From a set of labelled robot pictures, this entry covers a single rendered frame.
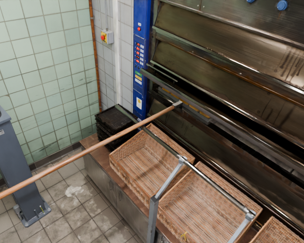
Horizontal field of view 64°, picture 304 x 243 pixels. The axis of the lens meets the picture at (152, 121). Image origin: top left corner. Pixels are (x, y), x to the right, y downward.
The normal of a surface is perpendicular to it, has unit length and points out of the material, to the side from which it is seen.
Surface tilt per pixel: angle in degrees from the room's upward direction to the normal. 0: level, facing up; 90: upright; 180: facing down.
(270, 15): 90
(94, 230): 0
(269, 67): 70
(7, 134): 90
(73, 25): 90
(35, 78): 90
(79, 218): 0
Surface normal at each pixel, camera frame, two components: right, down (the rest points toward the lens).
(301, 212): -0.69, 0.10
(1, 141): 0.72, 0.47
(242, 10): -0.75, 0.39
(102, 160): 0.06, -0.77
